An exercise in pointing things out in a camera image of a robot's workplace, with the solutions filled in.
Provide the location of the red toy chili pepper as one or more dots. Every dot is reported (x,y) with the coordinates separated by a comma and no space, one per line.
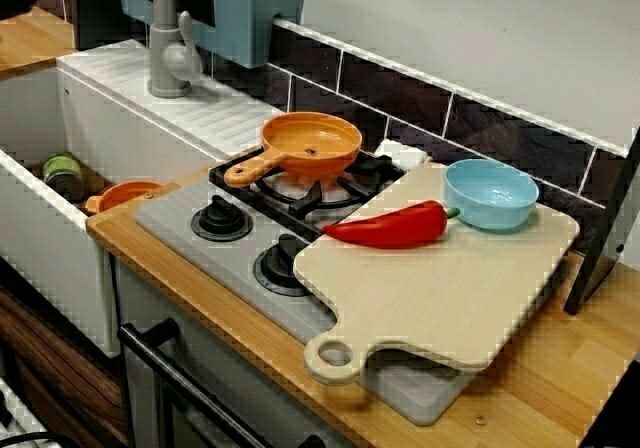
(390,230)

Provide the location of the light blue plastic bowl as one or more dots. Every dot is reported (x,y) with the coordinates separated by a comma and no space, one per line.
(490,203)

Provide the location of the black burner grate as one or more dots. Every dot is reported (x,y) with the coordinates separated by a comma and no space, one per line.
(300,208)

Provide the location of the orange toy frying pan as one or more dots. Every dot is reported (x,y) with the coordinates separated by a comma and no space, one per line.
(310,143)

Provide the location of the black stove knob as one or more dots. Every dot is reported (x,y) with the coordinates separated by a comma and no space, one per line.
(220,218)
(280,268)

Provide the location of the white sponge block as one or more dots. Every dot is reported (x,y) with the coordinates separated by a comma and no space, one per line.
(402,152)

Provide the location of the grey toy stove plate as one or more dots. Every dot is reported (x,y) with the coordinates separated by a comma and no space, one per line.
(175,213)

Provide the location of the light wooden cutting board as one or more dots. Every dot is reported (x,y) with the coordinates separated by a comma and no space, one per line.
(440,298)

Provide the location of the white oven door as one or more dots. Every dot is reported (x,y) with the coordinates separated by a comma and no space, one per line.
(240,368)

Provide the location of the orange toy pot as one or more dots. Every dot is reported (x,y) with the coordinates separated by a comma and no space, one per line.
(127,193)

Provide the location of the teal toy cabinet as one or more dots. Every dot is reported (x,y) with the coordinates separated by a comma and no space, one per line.
(240,13)

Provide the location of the grey toy faucet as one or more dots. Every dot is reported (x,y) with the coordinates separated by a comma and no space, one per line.
(162,43)

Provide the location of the white toy sink unit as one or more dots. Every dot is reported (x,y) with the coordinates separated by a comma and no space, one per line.
(110,118)

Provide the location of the green spice jar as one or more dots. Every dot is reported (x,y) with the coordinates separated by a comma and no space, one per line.
(62,170)

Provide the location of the brass screw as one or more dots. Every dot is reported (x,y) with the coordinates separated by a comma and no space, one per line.
(481,419)

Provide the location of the dark upright panel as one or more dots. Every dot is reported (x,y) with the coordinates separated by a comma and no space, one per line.
(610,228)

